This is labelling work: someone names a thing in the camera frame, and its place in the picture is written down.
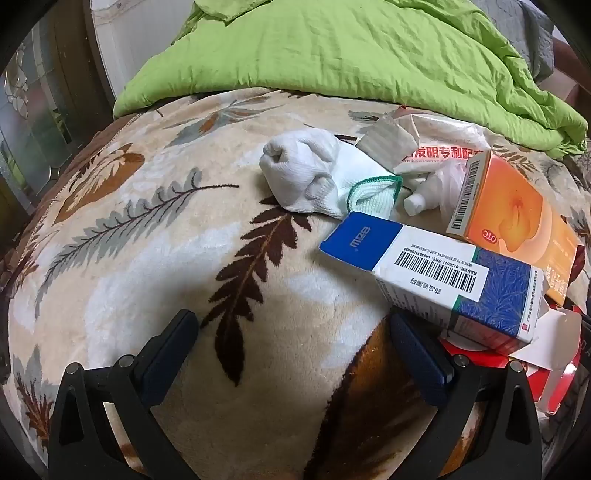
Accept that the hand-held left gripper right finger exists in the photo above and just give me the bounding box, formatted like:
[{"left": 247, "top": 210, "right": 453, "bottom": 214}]
[{"left": 390, "top": 311, "right": 542, "bottom": 480}]

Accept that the clear plastic bag red print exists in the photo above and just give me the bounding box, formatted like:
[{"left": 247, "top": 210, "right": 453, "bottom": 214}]
[{"left": 392, "top": 106, "right": 497, "bottom": 215}]

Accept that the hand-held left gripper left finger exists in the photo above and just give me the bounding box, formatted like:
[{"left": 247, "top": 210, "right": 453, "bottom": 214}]
[{"left": 47, "top": 309, "right": 200, "bottom": 480}]

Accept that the orange medicine box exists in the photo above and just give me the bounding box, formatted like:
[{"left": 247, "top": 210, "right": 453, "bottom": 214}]
[{"left": 445, "top": 151, "right": 585, "bottom": 305}]

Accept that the leaf-print blanket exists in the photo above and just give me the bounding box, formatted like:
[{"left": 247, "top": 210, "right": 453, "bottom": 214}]
[{"left": 0, "top": 88, "right": 591, "bottom": 480}]

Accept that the brown striped bolster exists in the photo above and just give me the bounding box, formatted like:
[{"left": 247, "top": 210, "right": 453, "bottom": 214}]
[{"left": 540, "top": 37, "right": 587, "bottom": 107}]

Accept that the small white bottle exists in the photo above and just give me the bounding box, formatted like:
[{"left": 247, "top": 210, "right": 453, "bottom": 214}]
[{"left": 403, "top": 178, "right": 444, "bottom": 217}]

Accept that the grey folded packet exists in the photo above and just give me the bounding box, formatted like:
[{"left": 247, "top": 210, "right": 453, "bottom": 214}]
[{"left": 355, "top": 113, "right": 419, "bottom": 169}]

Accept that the glass panel door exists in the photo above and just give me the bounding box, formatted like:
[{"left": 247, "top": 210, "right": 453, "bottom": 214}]
[{"left": 0, "top": 0, "right": 116, "bottom": 208}]

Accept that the white work glove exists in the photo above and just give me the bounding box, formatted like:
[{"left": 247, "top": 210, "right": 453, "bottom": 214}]
[{"left": 259, "top": 129, "right": 402, "bottom": 220}]

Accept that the grey quilted pillow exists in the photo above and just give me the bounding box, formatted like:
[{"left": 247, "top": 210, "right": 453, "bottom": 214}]
[{"left": 480, "top": 0, "right": 555, "bottom": 84}]

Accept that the red white open carton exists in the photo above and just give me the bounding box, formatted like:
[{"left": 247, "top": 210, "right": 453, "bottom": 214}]
[{"left": 438, "top": 300, "right": 585, "bottom": 416}]

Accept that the blue white medicine box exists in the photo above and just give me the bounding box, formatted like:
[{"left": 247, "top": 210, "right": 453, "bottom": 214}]
[{"left": 318, "top": 211, "right": 546, "bottom": 356}]

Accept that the green quilt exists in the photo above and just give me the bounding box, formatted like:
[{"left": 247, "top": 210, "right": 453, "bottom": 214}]
[{"left": 113, "top": 0, "right": 588, "bottom": 160}]

